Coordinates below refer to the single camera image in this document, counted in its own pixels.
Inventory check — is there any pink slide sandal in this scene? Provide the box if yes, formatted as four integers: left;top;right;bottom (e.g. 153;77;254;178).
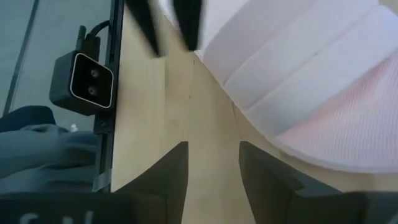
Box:
198;0;398;174

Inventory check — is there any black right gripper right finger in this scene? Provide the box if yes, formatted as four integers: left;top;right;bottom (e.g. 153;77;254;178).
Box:
238;141;368;224

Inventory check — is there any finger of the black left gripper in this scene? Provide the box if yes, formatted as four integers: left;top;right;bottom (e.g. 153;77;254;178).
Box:
124;0;162;58
172;0;203;52

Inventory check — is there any black table-level camera box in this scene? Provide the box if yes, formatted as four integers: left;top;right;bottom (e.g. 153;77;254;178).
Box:
49;50;115;116

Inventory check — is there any black metal table frame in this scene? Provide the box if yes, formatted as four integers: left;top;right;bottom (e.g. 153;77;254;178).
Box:
91;0;125;193

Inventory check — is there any black camera cable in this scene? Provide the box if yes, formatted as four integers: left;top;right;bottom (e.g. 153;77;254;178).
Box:
76;20;111;55

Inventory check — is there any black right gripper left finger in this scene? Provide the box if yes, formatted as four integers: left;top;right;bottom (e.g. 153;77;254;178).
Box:
114;141;190;224

